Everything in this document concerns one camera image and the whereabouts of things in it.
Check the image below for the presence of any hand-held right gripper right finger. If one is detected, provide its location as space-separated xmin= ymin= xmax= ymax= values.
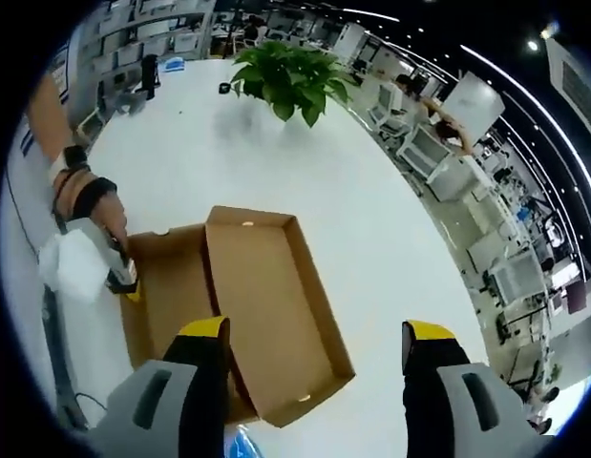
xmin=402 ymin=320 xmax=558 ymax=458

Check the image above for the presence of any white square pillar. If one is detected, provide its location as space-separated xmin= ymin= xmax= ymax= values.
xmin=442 ymin=71 xmax=507 ymax=144

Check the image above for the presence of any blue soft wet wipes pack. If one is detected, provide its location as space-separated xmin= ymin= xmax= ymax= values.
xmin=226 ymin=422 xmax=264 ymax=458

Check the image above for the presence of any ceiling air vent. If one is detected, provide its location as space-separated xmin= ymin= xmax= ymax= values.
xmin=544 ymin=36 xmax=591 ymax=126

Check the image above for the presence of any brown cardboard shoe box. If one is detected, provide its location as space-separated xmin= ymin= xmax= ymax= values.
xmin=117 ymin=204 xmax=357 ymax=427

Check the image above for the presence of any person's left hand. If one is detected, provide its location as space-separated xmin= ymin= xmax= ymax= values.
xmin=51 ymin=164 xmax=132 ymax=252

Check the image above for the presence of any green potted plant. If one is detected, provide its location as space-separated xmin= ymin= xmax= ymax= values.
xmin=229 ymin=40 xmax=362 ymax=129

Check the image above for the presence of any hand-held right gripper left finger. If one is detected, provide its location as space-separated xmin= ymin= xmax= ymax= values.
xmin=91 ymin=315 xmax=233 ymax=458

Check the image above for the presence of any black upright object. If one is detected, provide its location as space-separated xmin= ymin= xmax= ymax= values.
xmin=139 ymin=53 xmax=161 ymax=100

